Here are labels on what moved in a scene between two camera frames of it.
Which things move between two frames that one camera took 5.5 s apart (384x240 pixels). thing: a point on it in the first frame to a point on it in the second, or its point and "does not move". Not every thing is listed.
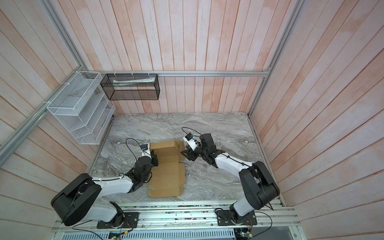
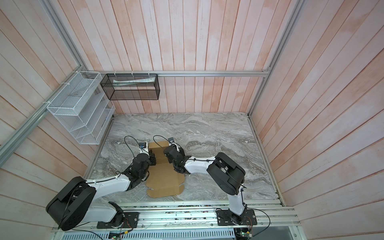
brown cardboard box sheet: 168,177 does not move
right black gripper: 190,155 to 182,152
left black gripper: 154,159 does not move
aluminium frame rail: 260,73 does not move
